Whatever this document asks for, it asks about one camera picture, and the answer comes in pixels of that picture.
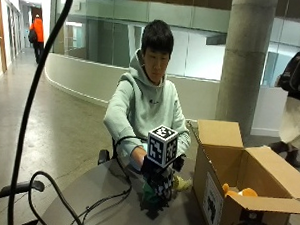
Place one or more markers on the orange soft toy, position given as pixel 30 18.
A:
pixel 240 192

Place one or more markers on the black chair armrest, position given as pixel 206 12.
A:
pixel 103 156

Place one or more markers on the grey concrete column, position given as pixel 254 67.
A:
pixel 245 60

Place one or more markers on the brown cardboard box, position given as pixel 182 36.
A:
pixel 254 177

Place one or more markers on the glass balustrade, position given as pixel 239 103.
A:
pixel 180 37

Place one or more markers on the the person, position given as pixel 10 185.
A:
pixel 143 102

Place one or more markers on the yellow green soft toy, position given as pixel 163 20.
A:
pixel 182 184

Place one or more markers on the black backpack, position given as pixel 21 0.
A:
pixel 290 77

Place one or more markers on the white marker cube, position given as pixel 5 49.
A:
pixel 162 145

